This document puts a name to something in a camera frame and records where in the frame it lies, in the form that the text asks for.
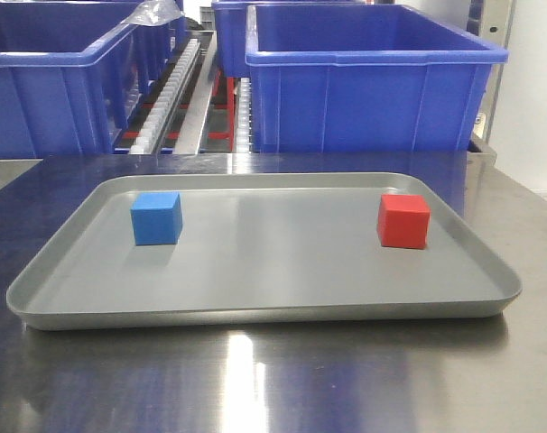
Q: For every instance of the blue bin front left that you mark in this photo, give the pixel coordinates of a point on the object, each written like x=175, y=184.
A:
x=72, y=75

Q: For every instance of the blue cube block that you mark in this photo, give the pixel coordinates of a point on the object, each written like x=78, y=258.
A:
x=157, y=218

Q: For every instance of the blue bin front right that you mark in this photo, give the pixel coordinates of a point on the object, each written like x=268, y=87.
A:
x=355, y=78

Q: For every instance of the grey metal tray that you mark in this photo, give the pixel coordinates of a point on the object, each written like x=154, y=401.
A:
x=258, y=248

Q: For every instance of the red shelf frame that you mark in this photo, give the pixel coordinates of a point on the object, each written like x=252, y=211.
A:
x=217, y=120

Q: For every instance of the blue bin rear centre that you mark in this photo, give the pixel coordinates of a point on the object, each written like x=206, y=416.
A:
x=230, y=21

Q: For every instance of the clear plastic bag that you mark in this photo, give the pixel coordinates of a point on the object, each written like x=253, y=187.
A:
x=154, y=13

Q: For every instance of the blue bin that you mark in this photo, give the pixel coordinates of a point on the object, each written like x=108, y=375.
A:
x=355, y=78
x=230, y=21
x=72, y=75

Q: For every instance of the red cube block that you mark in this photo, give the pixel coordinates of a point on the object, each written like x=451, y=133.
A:
x=403, y=221

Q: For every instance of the white roller conveyor rail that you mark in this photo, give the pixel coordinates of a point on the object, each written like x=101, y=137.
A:
x=151, y=138

